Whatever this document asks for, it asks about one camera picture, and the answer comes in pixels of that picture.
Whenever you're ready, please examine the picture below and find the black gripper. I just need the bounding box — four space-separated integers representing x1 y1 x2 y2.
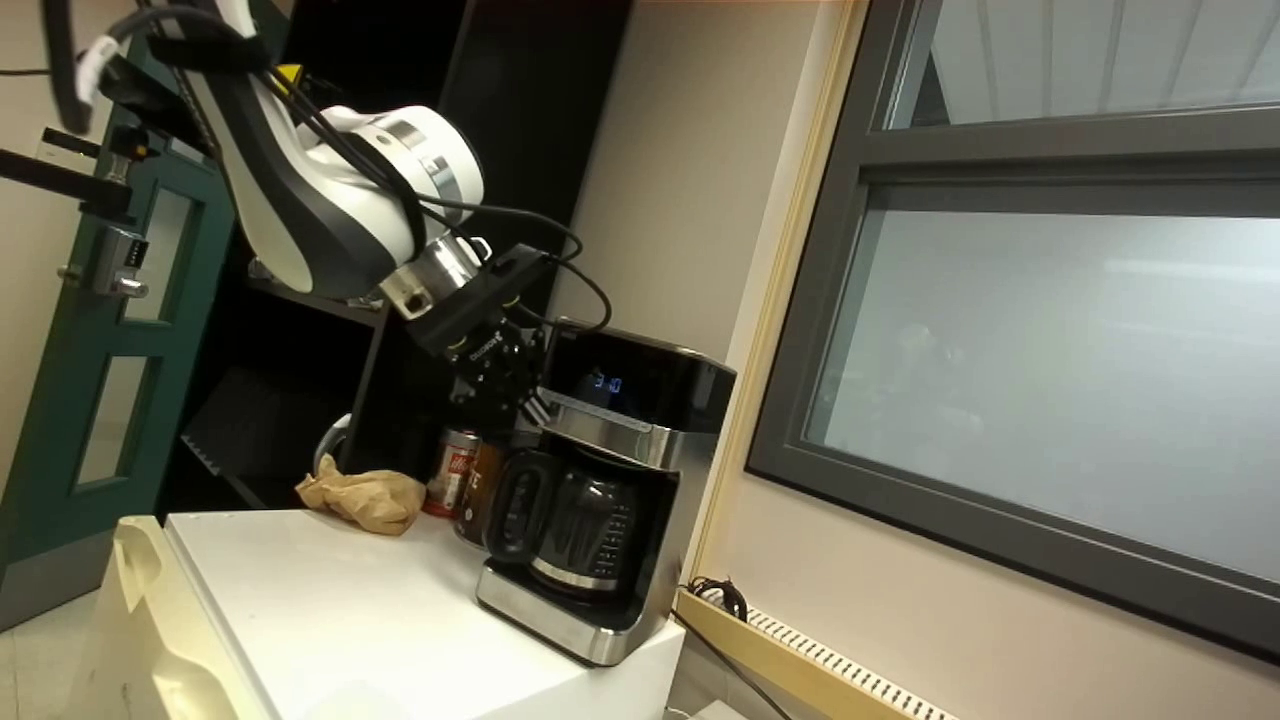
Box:
408 244 553 438

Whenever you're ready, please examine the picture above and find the black steel coffee maker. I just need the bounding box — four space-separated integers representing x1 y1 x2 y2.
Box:
476 329 736 669

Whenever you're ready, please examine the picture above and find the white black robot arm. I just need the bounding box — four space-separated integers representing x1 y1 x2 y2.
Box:
39 0 557 362

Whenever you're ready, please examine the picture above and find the glass coffee carafe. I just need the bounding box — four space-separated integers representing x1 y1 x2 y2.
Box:
488 449 650 598

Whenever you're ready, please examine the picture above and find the red can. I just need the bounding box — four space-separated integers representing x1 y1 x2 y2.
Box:
424 430 479 516

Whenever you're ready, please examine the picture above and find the crumpled brown paper bag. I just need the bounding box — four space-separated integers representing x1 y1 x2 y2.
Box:
295 457 424 537

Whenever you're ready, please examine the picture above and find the black shelving unit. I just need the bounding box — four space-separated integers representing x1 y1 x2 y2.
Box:
163 0 631 512

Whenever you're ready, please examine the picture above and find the white mini fridge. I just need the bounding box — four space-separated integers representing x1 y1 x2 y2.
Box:
104 512 683 720

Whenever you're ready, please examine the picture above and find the green door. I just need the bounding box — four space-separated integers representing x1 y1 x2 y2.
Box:
0 24 256 572

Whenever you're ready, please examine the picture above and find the beige radiator vent strip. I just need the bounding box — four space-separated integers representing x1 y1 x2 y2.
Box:
672 591 956 720

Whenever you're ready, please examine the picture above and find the black cable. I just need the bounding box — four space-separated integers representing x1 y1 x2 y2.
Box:
683 572 751 625

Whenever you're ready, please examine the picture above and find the silver door handle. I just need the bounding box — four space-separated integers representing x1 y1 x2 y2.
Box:
61 223 147 299

